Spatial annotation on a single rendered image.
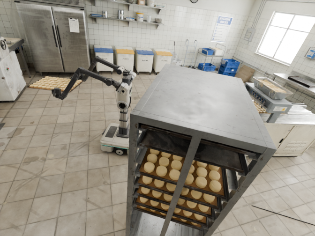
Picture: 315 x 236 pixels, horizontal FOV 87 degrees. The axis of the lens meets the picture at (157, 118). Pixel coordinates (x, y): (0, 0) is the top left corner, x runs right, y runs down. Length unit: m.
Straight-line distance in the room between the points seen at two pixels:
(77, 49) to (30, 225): 4.10
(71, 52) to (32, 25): 0.94
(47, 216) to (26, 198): 0.39
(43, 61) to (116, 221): 4.46
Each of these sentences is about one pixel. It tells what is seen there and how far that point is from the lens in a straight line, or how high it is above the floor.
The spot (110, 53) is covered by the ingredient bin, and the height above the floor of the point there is 0.67.
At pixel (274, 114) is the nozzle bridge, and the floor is 1.00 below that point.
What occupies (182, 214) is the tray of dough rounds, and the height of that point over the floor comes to 1.22.
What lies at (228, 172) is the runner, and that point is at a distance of 0.82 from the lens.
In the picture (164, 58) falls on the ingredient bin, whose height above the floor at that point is 0.61.
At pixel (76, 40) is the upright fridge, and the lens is 5.24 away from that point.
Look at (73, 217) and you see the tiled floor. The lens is 2.43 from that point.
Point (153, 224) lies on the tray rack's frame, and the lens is 2.17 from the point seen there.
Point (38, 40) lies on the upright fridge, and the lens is 5.41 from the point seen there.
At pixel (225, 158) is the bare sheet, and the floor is 1.67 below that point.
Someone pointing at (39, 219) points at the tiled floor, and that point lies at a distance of 2.54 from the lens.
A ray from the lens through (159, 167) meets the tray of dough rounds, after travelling 0.81.
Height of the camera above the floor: 2.14
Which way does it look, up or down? 35 degrees down
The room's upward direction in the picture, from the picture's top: 9 degrees clockwise
